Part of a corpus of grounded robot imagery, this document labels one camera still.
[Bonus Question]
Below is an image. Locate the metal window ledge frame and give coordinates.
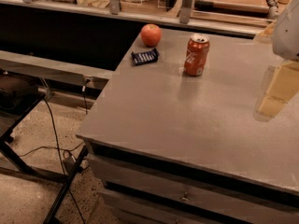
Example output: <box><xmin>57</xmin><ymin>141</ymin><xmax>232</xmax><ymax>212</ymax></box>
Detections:
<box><xmin>0</xmin><ymin>0</ymin><xmax>272</xmax><ymax>35</ymax></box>

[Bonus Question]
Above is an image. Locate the red apple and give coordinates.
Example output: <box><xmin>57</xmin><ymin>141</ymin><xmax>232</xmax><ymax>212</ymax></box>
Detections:
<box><xmin>140</xmin><ymin>24</ymin><xmax>162</xmax><ymax>47</ymax></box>

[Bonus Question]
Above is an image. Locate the red coke can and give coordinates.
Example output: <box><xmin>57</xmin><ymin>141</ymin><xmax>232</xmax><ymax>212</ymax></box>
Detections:
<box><xmin>184</xmin><ymin>34</ymin><xmax>210</xmax><ymax>77</ymax></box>

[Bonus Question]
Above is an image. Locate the grey drawer cabinet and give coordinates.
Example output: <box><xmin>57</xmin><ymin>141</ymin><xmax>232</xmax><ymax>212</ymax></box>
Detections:
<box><xmin>78</xmin><ymin>30</ymin><xmax>299</xmax><ymax>224</ymax></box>

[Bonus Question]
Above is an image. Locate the blue snack bar wrapper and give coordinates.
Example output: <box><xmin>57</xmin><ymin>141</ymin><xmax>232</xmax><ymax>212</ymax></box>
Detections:
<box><xmin>131</xmin><ymin>49</ymin><xmax>159</xmax><ymax>66</ymax></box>

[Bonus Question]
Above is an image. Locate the metal drawer handle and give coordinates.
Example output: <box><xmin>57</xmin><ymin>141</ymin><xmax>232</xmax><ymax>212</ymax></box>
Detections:
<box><xmin>179</xmin><ymin>193</ymin><xmax>190</xmax><ymax>203</ymax></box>

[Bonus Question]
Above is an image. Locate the black metal stand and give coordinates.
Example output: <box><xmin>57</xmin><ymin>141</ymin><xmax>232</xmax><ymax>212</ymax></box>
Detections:
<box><xmin>0</xmin><ymin>75</ymin><xmax>87</xmax><ymax>224</ymax></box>

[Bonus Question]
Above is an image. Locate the grey metal bench rail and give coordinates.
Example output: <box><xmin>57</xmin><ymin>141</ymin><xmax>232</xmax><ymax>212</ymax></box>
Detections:
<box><xmin>0</xmin><ymin>50</ymin><xmax>113</xmax><ymax>90</ymax></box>

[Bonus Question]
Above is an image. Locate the black floor cable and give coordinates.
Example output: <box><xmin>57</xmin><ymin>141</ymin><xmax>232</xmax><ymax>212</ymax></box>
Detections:
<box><xmin>19</xmin><ymin>77</ymin><xmax>92</xmax><ymax>224</ymax></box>

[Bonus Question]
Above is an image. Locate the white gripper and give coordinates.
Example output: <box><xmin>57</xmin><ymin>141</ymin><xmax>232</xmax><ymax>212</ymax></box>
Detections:
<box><xmin>258</xmin><ymin>0</ymin><xmax>299</xmax><ymax>118</ymax></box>

